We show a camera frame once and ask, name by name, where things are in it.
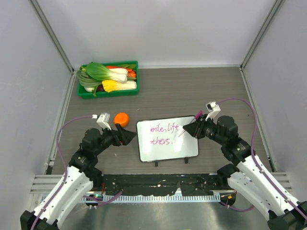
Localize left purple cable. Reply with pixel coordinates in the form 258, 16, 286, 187
30, 115, 124, 230

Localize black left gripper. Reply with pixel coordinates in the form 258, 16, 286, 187
94, 123, 136, 155

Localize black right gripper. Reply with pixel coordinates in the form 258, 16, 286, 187
183, 114, 226, 145

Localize purple cable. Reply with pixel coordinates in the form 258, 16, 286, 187
215, 97, 307, 226
30, 115, 124, 230

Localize aluminium rail left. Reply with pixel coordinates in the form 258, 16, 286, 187
30, 174, 62, 194

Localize small white whiteboard black frame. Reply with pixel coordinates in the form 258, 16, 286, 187
136, 115, 199, 162

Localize yellow white napa cabbage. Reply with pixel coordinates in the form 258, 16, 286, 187
102, 80, 137, 92

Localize green long vegetable stalks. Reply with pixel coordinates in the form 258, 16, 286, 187
76, 69, 102, 96

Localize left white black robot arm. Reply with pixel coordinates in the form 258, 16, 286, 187
20, 124, 137, 230

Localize green white bok choy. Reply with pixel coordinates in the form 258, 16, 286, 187
82, 62, 128, 83

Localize white slotted cable duct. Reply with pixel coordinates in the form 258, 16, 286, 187
79, 193, 221, 203

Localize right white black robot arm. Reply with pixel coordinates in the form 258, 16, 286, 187
183, 116, 307, 230

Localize orange mandarin fruit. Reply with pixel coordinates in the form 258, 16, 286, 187
114, 113, 130, 127

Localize white marker with magenta cap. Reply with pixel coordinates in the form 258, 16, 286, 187
177, 111, 202, 138

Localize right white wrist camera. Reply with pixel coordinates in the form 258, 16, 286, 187
205, 102, 221, 121

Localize green plastic vegetable tray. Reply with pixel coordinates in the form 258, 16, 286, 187
76, 61, 140, 99

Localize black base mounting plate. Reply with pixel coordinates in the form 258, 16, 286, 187
91, 173, 233, 196

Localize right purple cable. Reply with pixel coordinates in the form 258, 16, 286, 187
215, 97, 307, 226

